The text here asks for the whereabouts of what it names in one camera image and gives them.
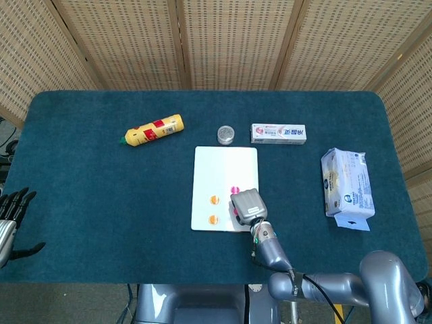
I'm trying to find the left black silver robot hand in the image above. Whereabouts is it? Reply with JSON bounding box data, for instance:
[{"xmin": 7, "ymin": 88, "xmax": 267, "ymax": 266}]
[{"xmin": 0, "ymin": 187, "xmax": 47, "ymax": 270}]

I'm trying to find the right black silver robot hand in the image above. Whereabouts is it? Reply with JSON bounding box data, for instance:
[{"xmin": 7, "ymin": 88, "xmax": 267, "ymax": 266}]
[{"xmin": 229, "ymin": 188, "xmax": 269, "ymax": 226}]

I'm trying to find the white toothpaste box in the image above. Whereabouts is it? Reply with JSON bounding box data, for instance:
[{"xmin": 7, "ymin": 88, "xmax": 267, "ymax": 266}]
[{"xmin": 250, "ymin": 123, "xmax": 308, "ymax": 145}]

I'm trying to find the white magnetic board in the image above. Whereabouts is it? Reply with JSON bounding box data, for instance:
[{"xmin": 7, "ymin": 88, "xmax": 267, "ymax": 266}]
[{"xmin": 190, "ymin": 145, "xmax": 261, "ymax": 234}]

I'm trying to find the small round clear jar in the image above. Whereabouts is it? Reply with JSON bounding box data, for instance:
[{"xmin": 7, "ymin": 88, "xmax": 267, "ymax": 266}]
[{"xmin": 217, "ymin": 125, "xmax": 236, "ymax": 146}]

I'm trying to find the dark teal table cloth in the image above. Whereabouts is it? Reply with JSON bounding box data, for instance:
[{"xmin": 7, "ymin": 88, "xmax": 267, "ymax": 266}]
[{"xmin": 0, "ymin": 90, "xmax": 429, "ymax": 285}]

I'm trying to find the pale blue tissue pack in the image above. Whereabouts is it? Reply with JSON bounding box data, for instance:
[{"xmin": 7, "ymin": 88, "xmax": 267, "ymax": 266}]
[{"xmin": 320, "ymin": 147, "xmax": 377, "ymax": 232}]

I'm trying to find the grey blue robot torso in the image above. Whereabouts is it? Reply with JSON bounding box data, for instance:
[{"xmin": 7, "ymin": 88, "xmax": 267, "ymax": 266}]
[{"xmin": 134, "ymin": 283, "xmax": 281, "ymax": 324}]

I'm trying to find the yellow bottle with green cap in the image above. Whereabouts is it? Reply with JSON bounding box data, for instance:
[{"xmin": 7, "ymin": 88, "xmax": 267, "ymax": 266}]
[{"xmin": 119, "ymin": 113, "xmax": 185, "ymax": 149}]

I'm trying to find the woven bamboo folding screen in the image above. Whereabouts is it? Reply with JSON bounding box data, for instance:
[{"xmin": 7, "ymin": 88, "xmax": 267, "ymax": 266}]
[{"xmin": 0, "ymin": 0, "xmax": 432, "ymax": 267}]

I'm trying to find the black cable bundle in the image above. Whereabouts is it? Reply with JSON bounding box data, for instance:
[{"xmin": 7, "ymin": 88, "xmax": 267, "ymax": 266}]
[{"xmin": 0, "ymin": 116, "xmax": 20, "ymax": 176}]

